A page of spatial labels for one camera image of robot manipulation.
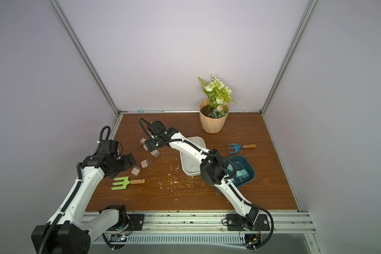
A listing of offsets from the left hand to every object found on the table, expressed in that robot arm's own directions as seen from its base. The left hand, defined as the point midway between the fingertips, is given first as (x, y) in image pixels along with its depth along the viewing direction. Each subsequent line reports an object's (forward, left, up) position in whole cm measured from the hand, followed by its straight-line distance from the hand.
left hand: (130, 163), depth 81 cm
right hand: (+13, -9, 0) cm, 16 cm away
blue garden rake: (+17, -61, -12) cm, 65 cm away
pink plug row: (0, 0, -9) cm, 9 cm away
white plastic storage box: (+4, -31, -12) cm, 34 cm away
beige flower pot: (+28, -44, -2) cm, 52 cm away
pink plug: (+20, +1, -10) cm, 22 cm away
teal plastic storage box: (+7, -62, -12) cm, 63 cm away
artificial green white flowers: (+34, -48, +17) cm, 61 cm away
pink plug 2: (+11, -10, -9) cm, 17 cm away
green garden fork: (-7, +5, -12) cm, 14 cm away
